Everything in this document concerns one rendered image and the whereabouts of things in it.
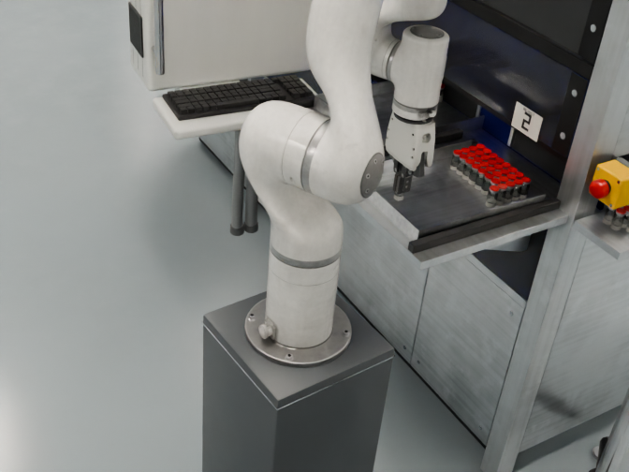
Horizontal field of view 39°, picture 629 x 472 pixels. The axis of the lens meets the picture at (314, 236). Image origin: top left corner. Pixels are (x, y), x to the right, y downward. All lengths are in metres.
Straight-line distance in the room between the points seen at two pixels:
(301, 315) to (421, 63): 0.49
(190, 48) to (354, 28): 1.22
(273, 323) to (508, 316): 0.87
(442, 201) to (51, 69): 2.91
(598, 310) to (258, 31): 1.17
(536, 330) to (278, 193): 0.97
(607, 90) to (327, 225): 0.71
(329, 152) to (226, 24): 1.22
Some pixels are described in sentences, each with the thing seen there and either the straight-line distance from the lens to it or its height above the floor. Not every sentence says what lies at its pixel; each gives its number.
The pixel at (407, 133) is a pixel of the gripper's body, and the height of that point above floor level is 1.12.
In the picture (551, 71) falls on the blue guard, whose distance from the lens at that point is 1.94.
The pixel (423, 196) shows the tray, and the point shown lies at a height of 0.88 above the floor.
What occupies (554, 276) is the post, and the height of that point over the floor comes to 0.72.
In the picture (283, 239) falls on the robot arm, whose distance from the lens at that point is 1.39.
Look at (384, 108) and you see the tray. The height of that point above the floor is 0.88.
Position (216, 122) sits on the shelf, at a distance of 2.31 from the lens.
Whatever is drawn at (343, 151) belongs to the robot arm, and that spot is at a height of 1.27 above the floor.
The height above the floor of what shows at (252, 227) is 0.21.
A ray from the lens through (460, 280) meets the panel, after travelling 2.34.
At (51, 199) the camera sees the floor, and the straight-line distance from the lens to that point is 3.50.
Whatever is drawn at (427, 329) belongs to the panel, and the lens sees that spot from 2.54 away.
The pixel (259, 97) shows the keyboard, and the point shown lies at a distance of 2.39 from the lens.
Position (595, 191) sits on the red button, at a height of 0.99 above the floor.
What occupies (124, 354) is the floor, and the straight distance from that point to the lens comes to 2.79.
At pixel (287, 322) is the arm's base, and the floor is 0.93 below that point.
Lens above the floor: 1.90
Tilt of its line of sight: 35 degrees down
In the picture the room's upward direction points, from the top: 6 degrees clockwise
